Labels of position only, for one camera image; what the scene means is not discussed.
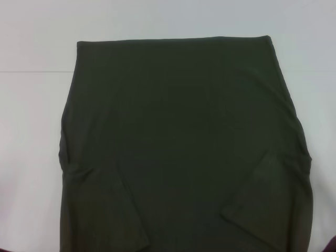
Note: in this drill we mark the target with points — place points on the dark green t-shirt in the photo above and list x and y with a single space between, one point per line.
170 144

